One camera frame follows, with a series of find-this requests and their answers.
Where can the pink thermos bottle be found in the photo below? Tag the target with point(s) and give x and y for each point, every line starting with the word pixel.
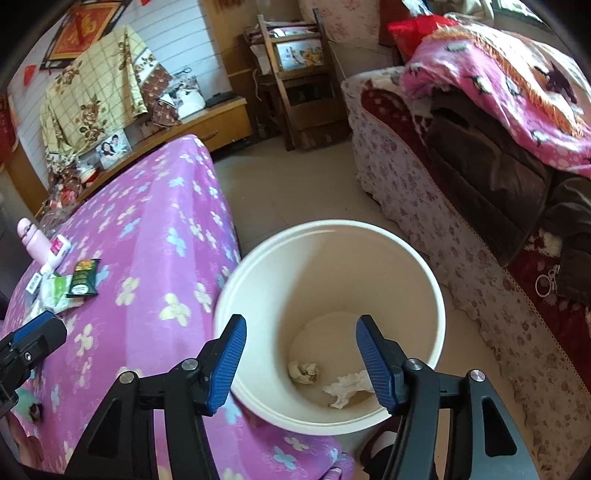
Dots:
pixel 35 242

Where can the red cushion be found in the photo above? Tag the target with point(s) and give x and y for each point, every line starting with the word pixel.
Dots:
pixel 408 34

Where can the paper ball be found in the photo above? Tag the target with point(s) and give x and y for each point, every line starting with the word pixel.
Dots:
pixel 303 373

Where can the green white packet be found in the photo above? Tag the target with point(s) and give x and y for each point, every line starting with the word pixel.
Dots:
pixel 53 293

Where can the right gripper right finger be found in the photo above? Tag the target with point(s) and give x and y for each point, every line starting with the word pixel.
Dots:
pixel 484 441

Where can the white tissue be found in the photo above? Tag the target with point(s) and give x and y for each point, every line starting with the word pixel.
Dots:
pixel 346 387

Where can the dark brown coat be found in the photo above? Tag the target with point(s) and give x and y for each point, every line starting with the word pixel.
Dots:
pixel 500 188

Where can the wooden sideboard cabinet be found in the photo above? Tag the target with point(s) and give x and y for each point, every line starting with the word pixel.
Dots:
pixel 217 127

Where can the dark green tea packet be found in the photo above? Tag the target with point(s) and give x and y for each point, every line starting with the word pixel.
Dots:
pixel 83 281

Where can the framed couple photo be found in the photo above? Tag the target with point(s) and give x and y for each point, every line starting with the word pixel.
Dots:
pixel 112 150

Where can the yellow floral hanging cloth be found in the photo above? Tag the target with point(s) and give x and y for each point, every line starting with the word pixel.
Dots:
pixel 97 94

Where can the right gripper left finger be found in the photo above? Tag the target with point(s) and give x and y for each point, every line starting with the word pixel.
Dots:
pixel 119 440

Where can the floral covered sofa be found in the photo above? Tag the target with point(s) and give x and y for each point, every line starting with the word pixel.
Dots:
pixel 542 345

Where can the cream plastic trash bucket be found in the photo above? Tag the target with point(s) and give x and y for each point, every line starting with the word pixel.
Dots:
pixel 301 293

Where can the white bottle magenta label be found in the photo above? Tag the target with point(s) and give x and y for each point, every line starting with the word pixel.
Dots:
pixel 58 249

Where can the pink floral tablecloth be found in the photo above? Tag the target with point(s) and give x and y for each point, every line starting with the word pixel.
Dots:
pixel 166 243

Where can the pink fringed blanket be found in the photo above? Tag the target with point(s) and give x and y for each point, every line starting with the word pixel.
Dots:
pixel 538 93

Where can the wooden chair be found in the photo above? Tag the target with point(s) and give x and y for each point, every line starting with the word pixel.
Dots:
pixel 301 81

